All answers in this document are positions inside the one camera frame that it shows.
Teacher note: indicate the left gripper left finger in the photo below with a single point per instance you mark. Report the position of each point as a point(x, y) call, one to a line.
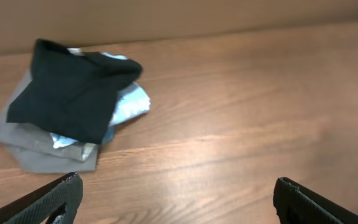
point(56, 202)

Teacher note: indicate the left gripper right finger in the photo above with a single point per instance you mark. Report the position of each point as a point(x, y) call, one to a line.
point(295, 204)

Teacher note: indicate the black t-shirt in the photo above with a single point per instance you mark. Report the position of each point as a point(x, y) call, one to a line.
point(72, 95)

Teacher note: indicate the striped grey folded garment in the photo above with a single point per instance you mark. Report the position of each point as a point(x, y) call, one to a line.
point(82, 151)

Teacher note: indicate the folded grey t-shirt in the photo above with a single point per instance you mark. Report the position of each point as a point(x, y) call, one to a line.
point(33, 148)

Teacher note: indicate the teal folded garment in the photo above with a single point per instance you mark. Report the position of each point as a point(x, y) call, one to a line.
point(109, 136)

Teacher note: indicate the folded light blue t-shirt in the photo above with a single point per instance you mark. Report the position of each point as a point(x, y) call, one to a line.
point(132, 102)

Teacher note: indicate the brown cardboard backboard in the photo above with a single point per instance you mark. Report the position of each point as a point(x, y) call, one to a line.
point(97, 22)

